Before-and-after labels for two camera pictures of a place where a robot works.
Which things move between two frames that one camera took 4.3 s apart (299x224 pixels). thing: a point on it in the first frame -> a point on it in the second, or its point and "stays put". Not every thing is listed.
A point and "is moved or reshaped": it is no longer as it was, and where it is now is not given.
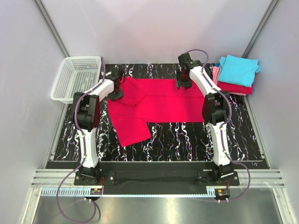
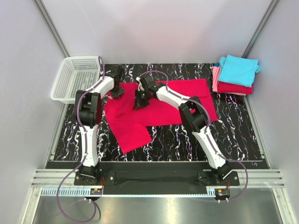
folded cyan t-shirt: (238, 70) stays put
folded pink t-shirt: (216, 72) stays put
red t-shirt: (153, 101) is moved or reshaped
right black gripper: (187, 85) -> (138, 103)
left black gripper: (113, 97) stays put
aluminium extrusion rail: (260, 178) stays put
